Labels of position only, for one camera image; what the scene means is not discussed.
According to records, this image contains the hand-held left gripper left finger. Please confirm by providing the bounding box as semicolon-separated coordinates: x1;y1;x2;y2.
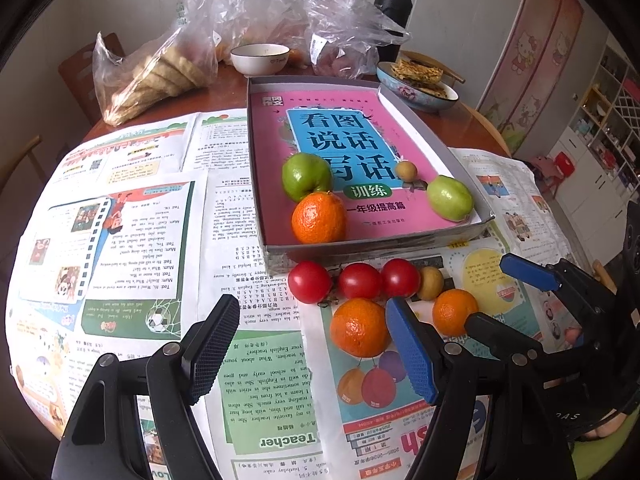
51;294;242;480

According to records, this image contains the colourful newspaper with yellow circle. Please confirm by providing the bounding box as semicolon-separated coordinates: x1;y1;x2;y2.
297;237;581;480

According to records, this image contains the clear plastic bag with label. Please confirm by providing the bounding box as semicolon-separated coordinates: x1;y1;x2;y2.
305;0;411;78

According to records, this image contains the red tomato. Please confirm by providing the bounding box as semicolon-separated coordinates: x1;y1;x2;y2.
337;262;383;302
381;257;422;299
287;260;333;305

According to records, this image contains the dark green apple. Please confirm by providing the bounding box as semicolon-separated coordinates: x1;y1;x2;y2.
281;152;333;204

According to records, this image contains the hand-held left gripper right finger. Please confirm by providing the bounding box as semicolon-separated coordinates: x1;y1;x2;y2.
385;296;576;480

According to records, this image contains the orange mandarin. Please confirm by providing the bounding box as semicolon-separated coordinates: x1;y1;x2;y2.
291;191;348;246
330;297;393;358
431;288;480;338

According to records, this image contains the white cubby shelf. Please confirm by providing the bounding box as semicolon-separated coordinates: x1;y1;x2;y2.
515;45;640;261

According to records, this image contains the newspaper with small cartoon pictures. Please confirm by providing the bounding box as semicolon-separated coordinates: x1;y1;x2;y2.
447;147;573;286

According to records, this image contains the wooden chair with flat back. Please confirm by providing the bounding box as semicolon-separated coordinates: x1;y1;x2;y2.
57;32;126;126

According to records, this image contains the green clothing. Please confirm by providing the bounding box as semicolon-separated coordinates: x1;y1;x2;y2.
570;440;640;480

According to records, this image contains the clear plastic bag of flatbreads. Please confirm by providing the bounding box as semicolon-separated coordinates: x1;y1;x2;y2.
92;25;221;128

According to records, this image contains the shallow grey cardboard box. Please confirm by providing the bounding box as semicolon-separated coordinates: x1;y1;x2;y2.
245;75;496;277

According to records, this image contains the blue floral bowl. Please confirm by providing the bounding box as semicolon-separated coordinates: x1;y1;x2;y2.
376;61;460;113

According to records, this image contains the wooden chair with curved rail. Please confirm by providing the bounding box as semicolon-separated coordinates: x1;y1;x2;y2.
400;50;513;158
0;135;46;196

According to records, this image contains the black thermos bottle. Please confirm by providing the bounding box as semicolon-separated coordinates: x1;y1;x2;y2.
375;0;415;63

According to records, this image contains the pink book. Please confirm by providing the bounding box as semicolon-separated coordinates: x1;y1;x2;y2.
250;91;483;246

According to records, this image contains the light green apple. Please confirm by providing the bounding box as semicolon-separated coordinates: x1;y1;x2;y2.
426;175;475;222

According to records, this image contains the white ceramic bowl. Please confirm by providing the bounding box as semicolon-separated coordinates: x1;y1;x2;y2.
230;43;291;79

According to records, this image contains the stack of flatbreads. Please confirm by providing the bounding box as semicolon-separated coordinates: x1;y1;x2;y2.
107;45;211;126

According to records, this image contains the red child stool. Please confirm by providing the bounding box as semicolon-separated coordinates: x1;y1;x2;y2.
550;151;576;196

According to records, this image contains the newspaper with film strip picture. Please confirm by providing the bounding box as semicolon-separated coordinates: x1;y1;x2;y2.
7;167;346;480

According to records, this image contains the person's right hand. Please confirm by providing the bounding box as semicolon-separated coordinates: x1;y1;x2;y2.
582;409;627;443

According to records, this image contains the newspaper with orange green header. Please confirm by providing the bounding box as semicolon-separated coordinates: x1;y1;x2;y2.
47;111;251;186

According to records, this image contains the pile of fried pancakes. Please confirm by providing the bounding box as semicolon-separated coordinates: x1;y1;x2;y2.
390;58;446;96

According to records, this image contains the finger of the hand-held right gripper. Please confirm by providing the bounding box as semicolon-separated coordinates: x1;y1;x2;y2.
499;253;601;311
465;312;581;361

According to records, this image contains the crumpled clear plastic bag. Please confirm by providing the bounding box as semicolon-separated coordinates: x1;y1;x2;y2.
175;0;321;68

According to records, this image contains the pink cartoon cat wardrobe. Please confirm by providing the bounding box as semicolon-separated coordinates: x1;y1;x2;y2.
475;0;613;161

